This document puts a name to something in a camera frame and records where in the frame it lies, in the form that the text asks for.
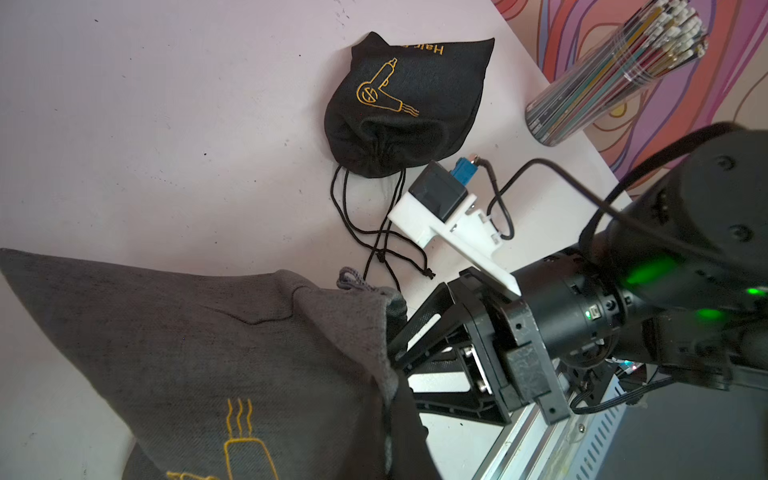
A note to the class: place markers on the grey hair dryer pouch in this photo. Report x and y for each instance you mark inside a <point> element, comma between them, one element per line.
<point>249,377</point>

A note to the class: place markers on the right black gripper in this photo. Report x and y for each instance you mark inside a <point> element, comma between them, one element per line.
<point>568,313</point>

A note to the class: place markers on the black hair dryer pouch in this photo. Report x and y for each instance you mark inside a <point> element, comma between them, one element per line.
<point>404,106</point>

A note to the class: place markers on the metal cup of pencils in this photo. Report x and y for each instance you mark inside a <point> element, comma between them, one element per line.
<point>658,39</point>

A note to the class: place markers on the aluminium frame rail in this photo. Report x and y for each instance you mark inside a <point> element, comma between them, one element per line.
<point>531,449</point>

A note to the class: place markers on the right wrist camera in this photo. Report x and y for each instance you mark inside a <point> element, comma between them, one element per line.
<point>438,204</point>

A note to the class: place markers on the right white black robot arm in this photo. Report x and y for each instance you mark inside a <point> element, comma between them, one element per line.
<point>671,289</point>

